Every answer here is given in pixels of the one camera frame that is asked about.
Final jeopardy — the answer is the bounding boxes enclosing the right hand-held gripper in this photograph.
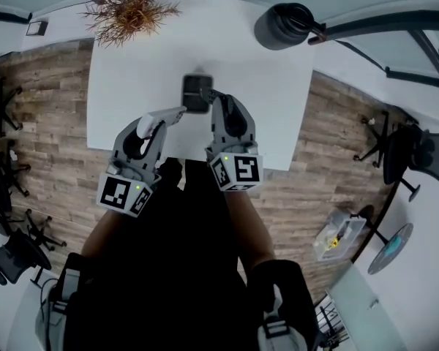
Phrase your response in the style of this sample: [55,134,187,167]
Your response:
[199,87,265,194]

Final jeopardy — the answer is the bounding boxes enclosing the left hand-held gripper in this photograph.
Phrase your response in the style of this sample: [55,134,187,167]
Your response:
[96,115,168,219]

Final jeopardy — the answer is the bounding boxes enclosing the black rectangular container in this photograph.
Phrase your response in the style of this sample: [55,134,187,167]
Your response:
[181,72,216,115]

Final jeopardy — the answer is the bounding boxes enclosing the person's right forearm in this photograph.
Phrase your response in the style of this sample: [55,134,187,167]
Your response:
[225,189,277,271]

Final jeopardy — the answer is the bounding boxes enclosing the person's left forearm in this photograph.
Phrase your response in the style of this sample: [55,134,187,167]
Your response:
[80,208,133,260]

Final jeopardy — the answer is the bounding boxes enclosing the person's black clothing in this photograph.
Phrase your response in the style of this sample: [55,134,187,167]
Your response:
[64,156,318,351]

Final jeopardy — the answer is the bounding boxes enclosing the dark round bin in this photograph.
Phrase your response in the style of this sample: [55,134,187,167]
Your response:
[253,1,326,51]

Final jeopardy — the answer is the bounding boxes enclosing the grey white waist device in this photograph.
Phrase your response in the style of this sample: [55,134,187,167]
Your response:
[34,257,82,351]
[257,283,309,351]

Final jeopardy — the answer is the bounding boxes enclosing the dried brown potted plant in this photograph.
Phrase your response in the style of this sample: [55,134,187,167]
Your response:
[80,0,182,49]

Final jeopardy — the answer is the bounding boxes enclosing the black office chair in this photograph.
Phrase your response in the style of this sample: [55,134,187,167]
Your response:
[353,110,439,203]
[0,140,32,211]
[0,74,25,139]
[0,208,69,287]

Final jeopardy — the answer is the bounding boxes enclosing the clear plastic storage box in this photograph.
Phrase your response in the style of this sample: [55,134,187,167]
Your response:
[314,208,368,263]

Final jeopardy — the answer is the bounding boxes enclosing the blue item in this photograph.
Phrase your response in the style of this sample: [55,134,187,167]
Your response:
[383,234,405,256]

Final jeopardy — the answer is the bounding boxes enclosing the round glass side table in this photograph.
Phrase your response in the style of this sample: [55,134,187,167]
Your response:
[367,222,415,276]

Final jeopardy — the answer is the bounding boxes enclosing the wall socket plate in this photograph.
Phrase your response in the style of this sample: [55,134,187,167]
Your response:
[25,19,49,37]

